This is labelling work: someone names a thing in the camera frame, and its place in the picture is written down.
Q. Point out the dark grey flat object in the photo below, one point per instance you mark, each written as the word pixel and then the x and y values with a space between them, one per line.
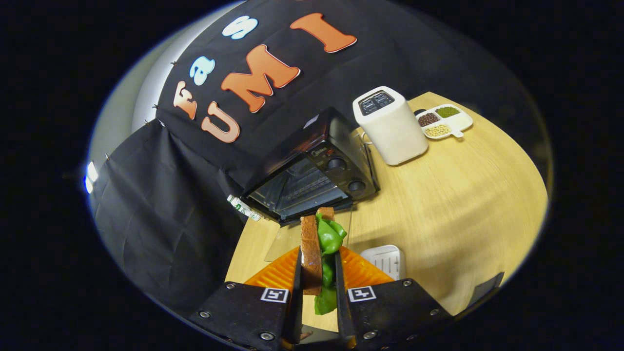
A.
pixel 487 287

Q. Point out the white bottle with green label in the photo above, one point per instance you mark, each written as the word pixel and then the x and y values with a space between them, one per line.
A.
pixel 243 208

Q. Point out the white ribbed tray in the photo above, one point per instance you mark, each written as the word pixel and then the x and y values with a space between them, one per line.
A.
pixel 385 261

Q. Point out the white divided dish of beans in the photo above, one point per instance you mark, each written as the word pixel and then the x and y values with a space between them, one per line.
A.
pixel 456 122

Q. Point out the toast and lettuce sandwich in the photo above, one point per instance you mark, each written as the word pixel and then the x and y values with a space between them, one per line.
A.
pixel 310 253

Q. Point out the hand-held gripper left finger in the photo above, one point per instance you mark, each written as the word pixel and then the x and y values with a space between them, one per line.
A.
pixel 243 312

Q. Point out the row of small cloth clips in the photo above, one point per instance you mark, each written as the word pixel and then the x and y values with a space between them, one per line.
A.
pixel 173 63

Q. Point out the small ceiling light panel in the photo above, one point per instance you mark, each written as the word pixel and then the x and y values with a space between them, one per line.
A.
pixel 91 176

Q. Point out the white pop-up toaster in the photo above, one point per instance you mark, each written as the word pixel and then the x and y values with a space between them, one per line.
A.
pixel 395 131

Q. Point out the black toaster oven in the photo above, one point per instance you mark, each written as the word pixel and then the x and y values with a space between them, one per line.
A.
pixel 336 141

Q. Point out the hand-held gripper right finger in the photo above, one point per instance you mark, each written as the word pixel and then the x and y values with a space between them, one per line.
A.
pixel 395 312

